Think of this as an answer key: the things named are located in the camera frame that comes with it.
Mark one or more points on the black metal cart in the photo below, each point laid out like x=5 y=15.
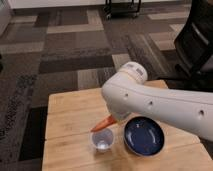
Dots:
x=128 y=8

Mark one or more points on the white ceramic cup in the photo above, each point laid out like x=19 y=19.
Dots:
x=102 y=140

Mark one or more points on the orange pepper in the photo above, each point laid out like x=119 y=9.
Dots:
x=110 y=120

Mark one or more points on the black office chair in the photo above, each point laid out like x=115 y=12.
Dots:
x=194 y=43

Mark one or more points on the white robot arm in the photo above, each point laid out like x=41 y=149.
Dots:
x=125 y=93

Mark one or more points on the dark blue bowl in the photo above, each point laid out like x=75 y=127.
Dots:
x=143 y=136

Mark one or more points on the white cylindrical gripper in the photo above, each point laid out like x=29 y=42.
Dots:
x=120 y=116

